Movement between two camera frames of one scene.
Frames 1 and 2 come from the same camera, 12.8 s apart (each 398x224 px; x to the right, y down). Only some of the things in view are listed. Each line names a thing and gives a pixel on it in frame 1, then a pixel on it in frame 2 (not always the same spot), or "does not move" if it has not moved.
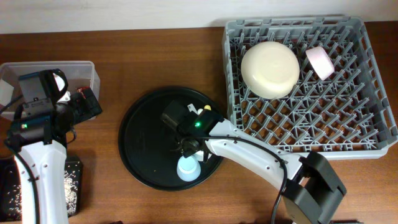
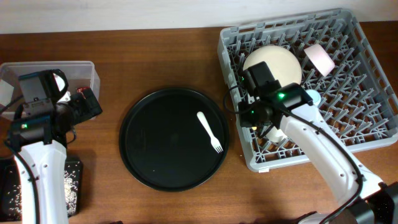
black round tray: x=146 y=144 does not move
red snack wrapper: x=80 y=89 does not move
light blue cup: x=188 y=169 to x=315 y=97
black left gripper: x=90 y=101 does not move
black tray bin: x=10 y=201 does not move
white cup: x=199 y=155 to x=276 y=135
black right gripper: x=173 y=115 to x=253 y=79
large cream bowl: x=270 y=70 does not move
